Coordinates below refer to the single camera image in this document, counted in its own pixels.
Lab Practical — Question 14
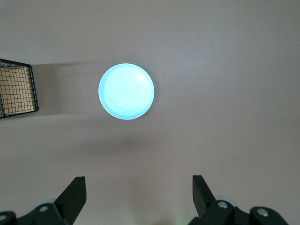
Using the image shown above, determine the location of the black wire mesh basket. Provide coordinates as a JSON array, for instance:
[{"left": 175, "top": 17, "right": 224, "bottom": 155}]
[{"left": 0, "top": 58, "right": 40, "bottom": 119}]

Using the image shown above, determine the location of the light blue round plate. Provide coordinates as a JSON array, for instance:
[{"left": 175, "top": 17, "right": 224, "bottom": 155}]
[{"left": 98, "top": 63, "right": 155, "bottom": 120}]

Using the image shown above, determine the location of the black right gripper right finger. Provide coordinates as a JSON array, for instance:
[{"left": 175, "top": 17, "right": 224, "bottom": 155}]
[{"left": 189, "top": 175, "right": 288, "bottom": 225}]

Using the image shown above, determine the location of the brown table cover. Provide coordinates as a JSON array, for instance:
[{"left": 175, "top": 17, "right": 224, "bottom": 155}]
[{"left": 0, "top": 0, "right": 300, "bottom": 225}]

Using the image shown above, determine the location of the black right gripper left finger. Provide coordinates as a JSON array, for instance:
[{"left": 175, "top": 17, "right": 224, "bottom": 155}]
[{"left": 0, "top": 176, "right": 88, "bottom": 225}]

